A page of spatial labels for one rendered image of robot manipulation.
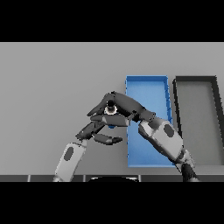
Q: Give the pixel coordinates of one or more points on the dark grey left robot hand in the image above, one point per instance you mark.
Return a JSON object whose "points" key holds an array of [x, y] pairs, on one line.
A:
{"points": [[96, 128]]}

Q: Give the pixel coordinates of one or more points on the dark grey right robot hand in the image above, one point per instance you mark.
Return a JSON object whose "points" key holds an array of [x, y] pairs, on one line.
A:
{"points": [[128, 106]]}

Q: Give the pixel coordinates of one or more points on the blue pipe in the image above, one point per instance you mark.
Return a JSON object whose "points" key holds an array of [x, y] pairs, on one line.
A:
{"points": [[110, 110]]}

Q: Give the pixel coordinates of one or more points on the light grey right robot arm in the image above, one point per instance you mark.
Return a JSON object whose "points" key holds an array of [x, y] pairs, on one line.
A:
{"points": [[164, 143]]}

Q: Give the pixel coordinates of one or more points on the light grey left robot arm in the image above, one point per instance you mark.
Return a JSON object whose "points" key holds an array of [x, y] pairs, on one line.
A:
{"points": [[68, 160]]}

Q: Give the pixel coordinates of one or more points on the blue bin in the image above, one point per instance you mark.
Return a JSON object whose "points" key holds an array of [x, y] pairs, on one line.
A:
{"points": [[147, 96]]}

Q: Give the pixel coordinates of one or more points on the dark grey bin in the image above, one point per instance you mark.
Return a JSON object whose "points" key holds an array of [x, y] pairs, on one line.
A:
{"points": [[198, 122]]}

